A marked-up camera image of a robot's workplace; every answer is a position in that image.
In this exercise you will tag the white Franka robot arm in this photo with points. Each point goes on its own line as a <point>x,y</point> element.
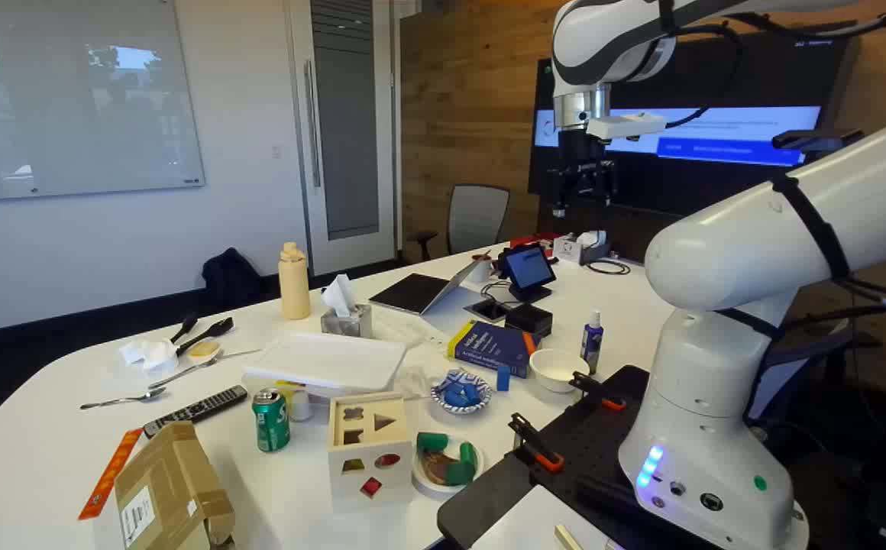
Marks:
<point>768,256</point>

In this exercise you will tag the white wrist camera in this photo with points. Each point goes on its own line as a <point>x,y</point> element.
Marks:
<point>627,125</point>

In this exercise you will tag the wall monitor screen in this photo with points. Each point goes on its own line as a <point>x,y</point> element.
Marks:
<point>728,142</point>

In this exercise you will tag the wooden box sliding lid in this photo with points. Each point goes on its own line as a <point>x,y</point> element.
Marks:
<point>367,420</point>

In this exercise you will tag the brown cardboard box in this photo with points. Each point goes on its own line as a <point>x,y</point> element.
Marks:
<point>171,494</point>

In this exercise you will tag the black spoon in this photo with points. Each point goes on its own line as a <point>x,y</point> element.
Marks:
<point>204,334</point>

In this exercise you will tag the white crumpled cup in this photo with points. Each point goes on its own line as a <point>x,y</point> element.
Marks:
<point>148,359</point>

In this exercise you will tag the wall whiteboard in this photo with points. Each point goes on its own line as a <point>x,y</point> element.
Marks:
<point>64,97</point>

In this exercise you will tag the black remote control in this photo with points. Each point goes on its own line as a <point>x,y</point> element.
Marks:
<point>199,409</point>

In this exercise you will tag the black orange clamp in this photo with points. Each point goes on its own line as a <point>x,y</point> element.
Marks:
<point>595,395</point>

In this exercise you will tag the wooden shape sorter box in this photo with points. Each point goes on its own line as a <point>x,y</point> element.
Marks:
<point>370,476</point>

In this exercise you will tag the plate with green pieces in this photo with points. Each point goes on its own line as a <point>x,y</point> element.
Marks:
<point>447,464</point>

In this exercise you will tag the wooden brush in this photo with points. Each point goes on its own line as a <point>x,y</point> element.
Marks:
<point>199,356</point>

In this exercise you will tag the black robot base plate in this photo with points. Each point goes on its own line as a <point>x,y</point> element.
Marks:
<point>567,459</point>

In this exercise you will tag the small black utensil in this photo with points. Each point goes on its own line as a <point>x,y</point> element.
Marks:
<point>184,328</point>

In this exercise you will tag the blue book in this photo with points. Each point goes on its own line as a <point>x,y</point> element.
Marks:
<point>492,351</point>

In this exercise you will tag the tissue box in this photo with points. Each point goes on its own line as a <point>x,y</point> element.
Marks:
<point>345,316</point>

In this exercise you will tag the white flat board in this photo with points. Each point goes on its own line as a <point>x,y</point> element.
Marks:
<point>323,363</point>

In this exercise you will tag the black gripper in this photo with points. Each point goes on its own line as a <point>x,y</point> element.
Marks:
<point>584,153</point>

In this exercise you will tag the black backpack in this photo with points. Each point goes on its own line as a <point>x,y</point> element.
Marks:
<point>230,276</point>

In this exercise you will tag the black laptop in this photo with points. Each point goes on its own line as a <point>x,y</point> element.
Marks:
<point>410,294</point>

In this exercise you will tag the green drink can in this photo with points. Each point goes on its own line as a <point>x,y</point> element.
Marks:
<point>269,420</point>

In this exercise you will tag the white glass door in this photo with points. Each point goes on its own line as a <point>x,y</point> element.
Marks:
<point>345,125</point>

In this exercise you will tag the small blue capped bottle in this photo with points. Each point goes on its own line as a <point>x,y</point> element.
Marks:
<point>593,341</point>

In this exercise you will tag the yellow squeeze bottle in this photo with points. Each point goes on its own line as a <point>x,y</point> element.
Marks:
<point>294,285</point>

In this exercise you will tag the white empty bowl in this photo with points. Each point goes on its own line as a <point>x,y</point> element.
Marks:
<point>557,371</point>

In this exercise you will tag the bowl with blue pieces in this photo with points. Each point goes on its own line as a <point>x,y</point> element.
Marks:
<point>459,393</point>

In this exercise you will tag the metal fork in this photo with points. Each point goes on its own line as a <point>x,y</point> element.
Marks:
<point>118,397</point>

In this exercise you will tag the grey office chair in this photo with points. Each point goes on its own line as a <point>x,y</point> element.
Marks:
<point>474,215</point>

